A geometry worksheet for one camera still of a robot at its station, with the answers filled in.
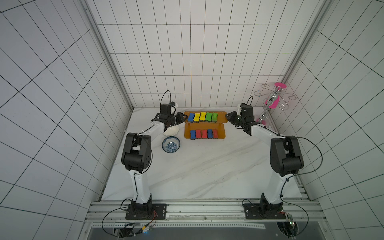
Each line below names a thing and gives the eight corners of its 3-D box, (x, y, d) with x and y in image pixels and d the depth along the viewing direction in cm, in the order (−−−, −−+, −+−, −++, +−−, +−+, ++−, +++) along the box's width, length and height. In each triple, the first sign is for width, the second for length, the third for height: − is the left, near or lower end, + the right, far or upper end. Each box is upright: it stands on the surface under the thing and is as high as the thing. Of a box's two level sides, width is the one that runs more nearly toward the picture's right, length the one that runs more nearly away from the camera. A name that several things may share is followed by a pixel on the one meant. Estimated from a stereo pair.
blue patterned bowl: (162, 153, 95) (160, 149, 91) (164, 139, 101) (163, 136, 98) (180, 153, 95) (179, 149, 91) (181, 139, 101) (180, 136, 98)
